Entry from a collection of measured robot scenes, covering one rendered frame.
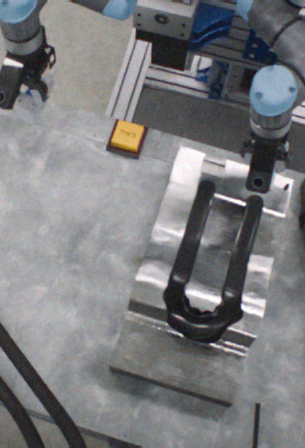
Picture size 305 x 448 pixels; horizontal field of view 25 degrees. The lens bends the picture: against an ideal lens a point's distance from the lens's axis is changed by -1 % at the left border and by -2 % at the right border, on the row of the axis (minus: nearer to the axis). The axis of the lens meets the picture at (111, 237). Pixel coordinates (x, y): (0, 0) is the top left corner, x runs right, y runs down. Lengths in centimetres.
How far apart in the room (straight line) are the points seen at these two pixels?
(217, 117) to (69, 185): 90
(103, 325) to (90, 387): 13
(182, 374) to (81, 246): 36
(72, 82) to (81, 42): 19
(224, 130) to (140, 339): 110
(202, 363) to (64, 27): 173
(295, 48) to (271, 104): 12
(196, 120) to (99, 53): 57
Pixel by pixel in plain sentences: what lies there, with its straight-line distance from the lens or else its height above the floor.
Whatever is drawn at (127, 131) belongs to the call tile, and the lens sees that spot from 162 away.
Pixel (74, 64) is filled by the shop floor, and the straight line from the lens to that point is 273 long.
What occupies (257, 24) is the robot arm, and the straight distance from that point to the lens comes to 128.
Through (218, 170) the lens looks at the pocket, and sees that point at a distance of 157.
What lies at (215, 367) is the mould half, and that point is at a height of 86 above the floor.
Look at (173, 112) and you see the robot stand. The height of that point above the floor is 21.
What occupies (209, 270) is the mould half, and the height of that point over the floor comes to 91.
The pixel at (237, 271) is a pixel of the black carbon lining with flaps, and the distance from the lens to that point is 146.
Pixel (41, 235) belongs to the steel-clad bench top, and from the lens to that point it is 157.
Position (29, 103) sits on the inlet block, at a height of 96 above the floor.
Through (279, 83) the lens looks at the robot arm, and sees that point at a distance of 118.
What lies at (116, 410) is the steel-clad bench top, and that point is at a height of 80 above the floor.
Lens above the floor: 226
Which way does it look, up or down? 70 degrees down
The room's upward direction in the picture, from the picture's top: straight up
